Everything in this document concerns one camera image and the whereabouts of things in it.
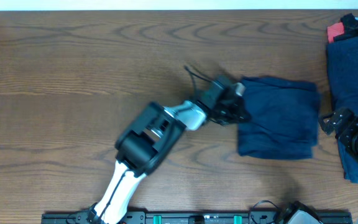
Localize navy blue shorts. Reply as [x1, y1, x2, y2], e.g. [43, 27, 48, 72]
[237, 77, 321, 160]

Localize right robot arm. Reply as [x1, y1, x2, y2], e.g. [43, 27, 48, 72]
[273, 108, 358, 224]

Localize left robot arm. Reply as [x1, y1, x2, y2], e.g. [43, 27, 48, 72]
[86, 76, 250, 223]

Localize navy blue folded garment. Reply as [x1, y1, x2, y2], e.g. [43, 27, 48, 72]
[326, 32, 358, 185]

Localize red cloth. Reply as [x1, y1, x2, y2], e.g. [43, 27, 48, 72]
[327, 22, 344, 43]

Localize black cloth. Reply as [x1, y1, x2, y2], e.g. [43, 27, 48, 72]
[333, 14, 358, 42]

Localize black aluminium mounting rail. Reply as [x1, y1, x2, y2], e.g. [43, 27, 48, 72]
[40, 210, 353, 224]

